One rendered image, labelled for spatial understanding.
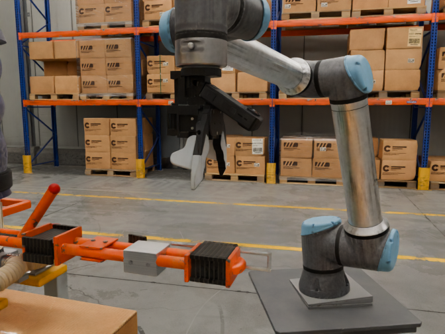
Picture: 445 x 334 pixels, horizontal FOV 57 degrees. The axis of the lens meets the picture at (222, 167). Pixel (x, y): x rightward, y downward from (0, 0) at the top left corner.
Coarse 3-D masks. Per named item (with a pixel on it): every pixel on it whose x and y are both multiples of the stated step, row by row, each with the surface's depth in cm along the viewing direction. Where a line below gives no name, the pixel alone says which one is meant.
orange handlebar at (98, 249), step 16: (16, 208) 112; (0, 240) 85; (16, 240) 84; (80, 240) 84; (96, 240) 82; (112, 240) 82; (96, 256) 78; (112, 256) 77; (160, 256) 75; (176, 256) 75; (240, 272) 72
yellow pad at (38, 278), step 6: (54, 264) 101; (60, 264) 102; (36, 270) 97; (42, 270) 97; (48, 270) 98; (54, 270) 98; (60, 270) 100; (66, 270) 102; (30, 276) 95; (36, 276) 95; (42, 276) 95; (48, 276) 96; (54, 276) 98; (24, 282) 94; (30, 282) 94; (36, 282) 93; (42, 282) 94
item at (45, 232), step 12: (36, 228) 85; (48, 228) 88; (60, 228) 89; (72, 228) 88; (24, 240) 81; (36, 240) 80; (48, 240) 79; (60, 240) 80; (72, 240) 84; (24, 252) 81; (36, 252) 81; (48, 252) 80; (60, 252) 81; (48, 264) 80
